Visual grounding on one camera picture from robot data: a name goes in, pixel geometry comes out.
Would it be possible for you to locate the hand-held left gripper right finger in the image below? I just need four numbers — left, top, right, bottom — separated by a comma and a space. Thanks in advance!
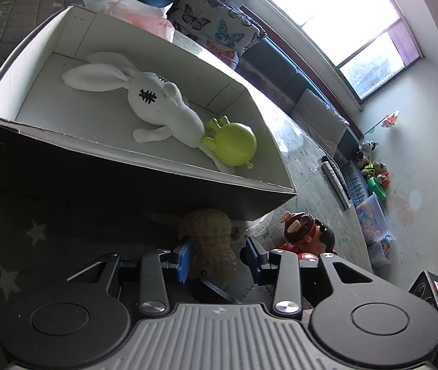
240, 236, 376, 315

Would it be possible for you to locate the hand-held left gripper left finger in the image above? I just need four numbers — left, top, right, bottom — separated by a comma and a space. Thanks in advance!
66, 236, 195, 315

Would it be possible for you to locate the tan peanut plush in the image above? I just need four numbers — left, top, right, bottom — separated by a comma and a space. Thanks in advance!
178, 209, 239, 282

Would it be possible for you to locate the red round toy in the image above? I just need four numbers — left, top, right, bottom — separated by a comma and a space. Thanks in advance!
278, 242, 339, 266

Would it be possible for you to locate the doll with red headphones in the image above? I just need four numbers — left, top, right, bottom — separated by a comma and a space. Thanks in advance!
281, 211, 336, 255

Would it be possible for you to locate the dark cardboard box white inside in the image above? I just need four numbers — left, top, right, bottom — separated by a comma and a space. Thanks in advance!
0, 5, 298, 222

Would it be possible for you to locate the small clear plastic bin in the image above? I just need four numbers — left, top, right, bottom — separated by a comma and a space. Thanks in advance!
369, 235, 396, 268

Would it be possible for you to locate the clear plastic storage bin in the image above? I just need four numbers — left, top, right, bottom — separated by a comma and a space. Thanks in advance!
356, 195, 393, 247

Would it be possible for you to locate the white remote control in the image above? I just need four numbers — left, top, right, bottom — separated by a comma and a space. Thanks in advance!
321, 155, 352, 211

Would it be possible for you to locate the green round plastic toy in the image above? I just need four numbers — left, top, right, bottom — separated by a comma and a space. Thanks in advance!
201, 116, 258, 170

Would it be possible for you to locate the orange plush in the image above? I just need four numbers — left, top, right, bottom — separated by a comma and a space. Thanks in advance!
376, 162, 392, 186

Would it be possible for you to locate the grey cushion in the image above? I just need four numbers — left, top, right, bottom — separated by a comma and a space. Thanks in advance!
292, 88, 351, 155

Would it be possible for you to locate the black and white plush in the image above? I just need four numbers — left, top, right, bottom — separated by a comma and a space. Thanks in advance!
360, 141, 380, 160

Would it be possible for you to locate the white rabbit plush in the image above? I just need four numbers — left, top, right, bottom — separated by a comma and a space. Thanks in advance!
61, 51, 239, 172

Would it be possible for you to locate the dark teal sofa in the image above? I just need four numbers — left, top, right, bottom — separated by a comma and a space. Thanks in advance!
238, 35, 366, 170

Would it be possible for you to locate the colourful pinwheel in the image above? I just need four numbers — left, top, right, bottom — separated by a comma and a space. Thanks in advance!
361, 111, 401, 140

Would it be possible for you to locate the butterfly print cushion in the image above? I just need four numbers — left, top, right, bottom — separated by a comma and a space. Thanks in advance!
169, 0, 268, 70

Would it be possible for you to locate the pink tissue pack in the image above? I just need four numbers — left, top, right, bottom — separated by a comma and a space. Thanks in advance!
103, 0, 175, 43

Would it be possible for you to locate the window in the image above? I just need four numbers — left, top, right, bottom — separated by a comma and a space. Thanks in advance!
259, 0, 424, 103

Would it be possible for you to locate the grey quilted star mat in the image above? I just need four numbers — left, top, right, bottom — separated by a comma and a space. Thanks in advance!
0, 0, 273, 355

